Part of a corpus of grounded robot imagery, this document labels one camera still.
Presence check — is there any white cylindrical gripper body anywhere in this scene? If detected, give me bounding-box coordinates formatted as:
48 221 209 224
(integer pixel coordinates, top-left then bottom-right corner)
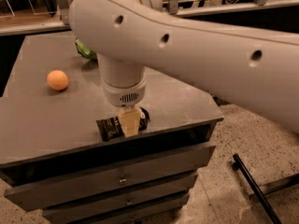
102 77 146 107

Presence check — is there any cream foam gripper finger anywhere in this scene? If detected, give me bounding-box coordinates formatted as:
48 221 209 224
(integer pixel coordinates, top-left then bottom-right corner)
118 106 140 137

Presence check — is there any black rxbar chocolate wrapper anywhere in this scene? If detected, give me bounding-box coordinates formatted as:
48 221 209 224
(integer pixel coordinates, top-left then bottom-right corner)
96 107 150 142

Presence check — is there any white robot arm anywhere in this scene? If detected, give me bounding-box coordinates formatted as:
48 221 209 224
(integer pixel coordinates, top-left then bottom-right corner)
69 0 299 133

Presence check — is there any green chip bag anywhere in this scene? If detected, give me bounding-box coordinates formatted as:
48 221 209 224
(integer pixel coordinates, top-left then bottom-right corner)
75 39 97 60

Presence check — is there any orange fruit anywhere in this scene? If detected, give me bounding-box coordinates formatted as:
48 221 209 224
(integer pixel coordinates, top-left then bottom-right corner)
47 70 68 91

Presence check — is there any middle cabinet drawer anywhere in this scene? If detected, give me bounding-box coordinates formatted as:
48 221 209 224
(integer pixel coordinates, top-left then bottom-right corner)
43 171 197 224

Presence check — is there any cabinet drawer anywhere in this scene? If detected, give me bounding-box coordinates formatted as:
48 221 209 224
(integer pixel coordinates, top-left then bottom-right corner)
43 171 197 224
70 191 189 224
5 142 216 211

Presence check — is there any dark grey drawer cabinet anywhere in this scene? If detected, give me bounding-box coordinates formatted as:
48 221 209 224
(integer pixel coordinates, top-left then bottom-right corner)
0 30 225 224

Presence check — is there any bottom cabinet drawer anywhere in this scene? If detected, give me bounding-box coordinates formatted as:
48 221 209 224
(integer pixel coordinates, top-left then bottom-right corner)
70 191 189 224

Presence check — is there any top cabinet drawer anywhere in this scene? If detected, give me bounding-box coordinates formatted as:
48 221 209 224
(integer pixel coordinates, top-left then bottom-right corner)
5 142 216 211

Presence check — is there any black metal base leg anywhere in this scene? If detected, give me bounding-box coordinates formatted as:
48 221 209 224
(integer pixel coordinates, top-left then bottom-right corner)
232 153 299 224

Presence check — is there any metal railing frame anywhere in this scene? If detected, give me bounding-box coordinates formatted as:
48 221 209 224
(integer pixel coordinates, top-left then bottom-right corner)
0 0 298 35

